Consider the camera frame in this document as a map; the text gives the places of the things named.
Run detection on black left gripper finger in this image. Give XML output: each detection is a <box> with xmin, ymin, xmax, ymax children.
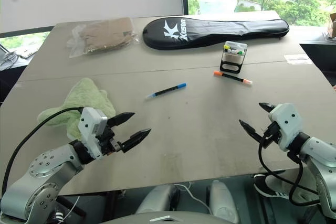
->
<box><xmin>121</xmin><ymin>128</ymin><xmax>152</xmax><ymax>154</ymax></box>
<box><xmin>107</xmin><ymin>112</ymin><xmax>136</xmax><ymax>127</ymax></box>

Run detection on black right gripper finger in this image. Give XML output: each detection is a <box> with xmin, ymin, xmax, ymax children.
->
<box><xmin>258</xmin><ymin>102</ymin><xmax>275</xmax><ymax>116</ymax></box>
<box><xmin>238</xmin><ymin>119</ymin><xmax>264</xmax><ymax>144</ymax></box>

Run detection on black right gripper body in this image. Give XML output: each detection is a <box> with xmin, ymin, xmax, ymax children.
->
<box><xmin>261</xmin><ymin>121</ymin><xmax>282</xmax><ymax>148</ymax></box>

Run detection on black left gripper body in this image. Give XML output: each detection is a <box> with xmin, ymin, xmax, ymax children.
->
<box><xmin>96</xmin><ymin>125</ymin><xmax>124</xmax><ymax>156</ymax></box>

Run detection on orange capped marker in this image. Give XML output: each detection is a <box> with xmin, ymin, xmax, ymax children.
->
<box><xmin>213</xmin><ymin>70</ymin><xmax>253</xmax><ymax>86</ymax></box>

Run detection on blue capped marker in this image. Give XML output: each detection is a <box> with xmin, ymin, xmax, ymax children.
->
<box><xmin>145</xmin><ymin>82</ymin><xmax>188</xmax><ymax>101</ymax></box>

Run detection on marker holder box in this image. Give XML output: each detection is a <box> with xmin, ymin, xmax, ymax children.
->
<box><xmin>219</xmin><ymin>40</ymin><xmax>248</xmax><ymax>74</ymax></box>

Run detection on green fluffy cloth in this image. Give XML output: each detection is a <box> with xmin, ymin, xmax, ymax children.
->
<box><xmin>37</xmin><ymin>77</ymin><xmax>117</xmax><ymax>141</ymax></box>

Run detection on black and white sneaker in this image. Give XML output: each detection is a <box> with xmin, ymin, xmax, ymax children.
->
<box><xmin>253</xmin><ymin>169</ymin><xmax>320</xmax><ymax>204</ymax></box>

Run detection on silver rounded robot leg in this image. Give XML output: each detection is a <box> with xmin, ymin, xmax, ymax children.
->
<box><xmin>206</xmin><ymin>180</ymin><xmax>240</xmax><ymax>224</ymax></box>
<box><xmin>135</xmin><ymin>184</ymin><xmax>180</xmax><ymax>215</ymax></box>

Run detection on plastic bag with brown cardboard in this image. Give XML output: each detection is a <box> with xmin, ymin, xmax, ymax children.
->
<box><xmin>67</xmin><ymin>17</ymin><xmax>140</xmax><ymax>59</ymax></box>

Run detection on grey robot torso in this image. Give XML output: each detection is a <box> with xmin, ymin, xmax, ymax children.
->
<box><xmin>103</xmin><ymin>210</ymin><xmax>229</xmax><ymax>224</ymax></box>

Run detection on black Kason racket cover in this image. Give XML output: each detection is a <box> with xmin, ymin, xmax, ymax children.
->
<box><xmin>142</xmin><ymin>16</ymin><xmax>290</xmax><ymax>50</ymax></box>

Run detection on grey scissors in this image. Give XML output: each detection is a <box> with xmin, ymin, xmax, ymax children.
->
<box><xmin>0</xmin><ymin>50</ymin><xmax>18</xmax><ymax>69</ymax></box>

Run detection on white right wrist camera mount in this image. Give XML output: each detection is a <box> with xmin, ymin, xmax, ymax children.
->
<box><xmin>267</xmin><ymin>103</ymin><xmax>305</xmax><ymax>153</ymax></box>

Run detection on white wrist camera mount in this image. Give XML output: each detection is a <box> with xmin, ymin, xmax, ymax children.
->
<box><xmin>78</xmin><ymin>106</ymin><xmax>109</xmax><ymax>158</ymax></box>
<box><xmin>267</xmin><ymin>103</ymin><xmax>305</xmax><ymax>153</ymax></box>

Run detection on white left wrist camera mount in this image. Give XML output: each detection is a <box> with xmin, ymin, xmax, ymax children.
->
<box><xmin>78</xmin><ymin>106</ymin><xmax>109</xmax><ymax>158</ymax></box>

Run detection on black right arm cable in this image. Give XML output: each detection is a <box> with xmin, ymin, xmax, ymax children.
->
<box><xmin>258</xmin><ymin>129</ymin><xmax>321</xmax><ymax>207</ymax></box>

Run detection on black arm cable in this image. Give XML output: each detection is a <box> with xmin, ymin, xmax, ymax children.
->
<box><xmin>258</xmin><ymin>129</ymin><xmax>321</xmax><ymax>207</ymax></box>
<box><xmin>1</xmin><ymin>106</ymin><xmax>85</xmax><ymax>196</ymax></box>

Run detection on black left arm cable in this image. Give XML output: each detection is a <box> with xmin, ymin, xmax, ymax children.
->
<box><xmin>1</xmin><ymin>106</ymin><xmax>85</xmax><ymax>196</ymax></box>

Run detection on thin white cable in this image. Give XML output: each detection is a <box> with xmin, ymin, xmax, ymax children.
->
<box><xmin>176</xmin><ymin>183</ymin><xmax>212</xmax><ymax>215</ymax></box>

